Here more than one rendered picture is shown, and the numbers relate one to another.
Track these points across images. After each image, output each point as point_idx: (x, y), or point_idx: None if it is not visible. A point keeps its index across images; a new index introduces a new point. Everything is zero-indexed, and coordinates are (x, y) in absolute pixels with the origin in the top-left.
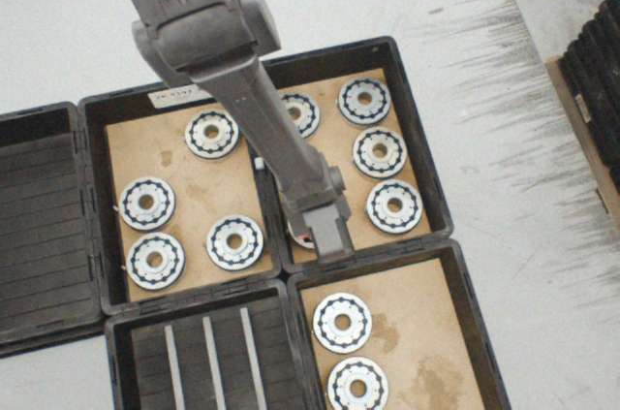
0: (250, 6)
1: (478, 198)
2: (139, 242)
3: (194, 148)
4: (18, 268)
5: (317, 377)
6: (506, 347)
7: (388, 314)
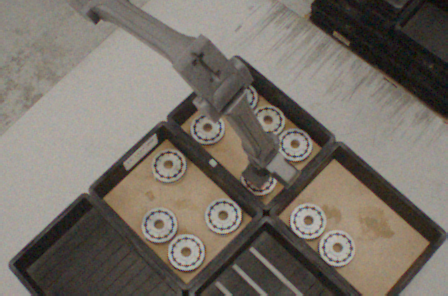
0: (241, 68)
1: (328, 118)
2: (171, 248)
3: (165, 179)
4: None
5: None
6: None
7: (327, 203)
